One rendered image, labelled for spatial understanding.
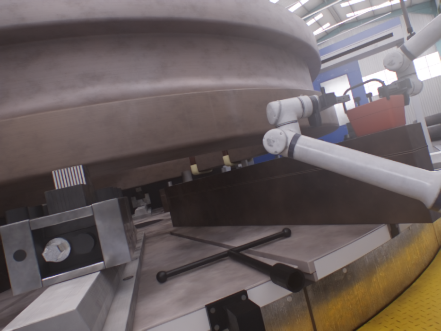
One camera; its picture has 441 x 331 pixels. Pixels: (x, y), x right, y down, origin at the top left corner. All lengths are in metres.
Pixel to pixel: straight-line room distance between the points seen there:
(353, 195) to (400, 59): 0.64
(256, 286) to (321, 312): 0.29
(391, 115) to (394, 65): 0.35
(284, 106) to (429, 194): 0.55
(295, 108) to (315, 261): 0.55
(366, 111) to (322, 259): 0.63
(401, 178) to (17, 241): 1.15
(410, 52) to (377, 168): 0.79
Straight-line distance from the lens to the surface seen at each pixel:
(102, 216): 1.11
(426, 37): 1.67
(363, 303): 1.41
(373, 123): 1.42
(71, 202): 1.22
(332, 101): 1.28
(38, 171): 1.55
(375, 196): 1.46
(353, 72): 6.94
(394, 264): 1.59
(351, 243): 1.31
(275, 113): 1.19
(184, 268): 1.35
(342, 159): 1.01
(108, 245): 1.12
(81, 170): 1.34
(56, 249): 1.16
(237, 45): 2.13
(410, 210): 1.42
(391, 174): 1.01
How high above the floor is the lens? 0.66
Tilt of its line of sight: 3 degrees up
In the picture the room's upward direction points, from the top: 14 degrees counter-clockwise
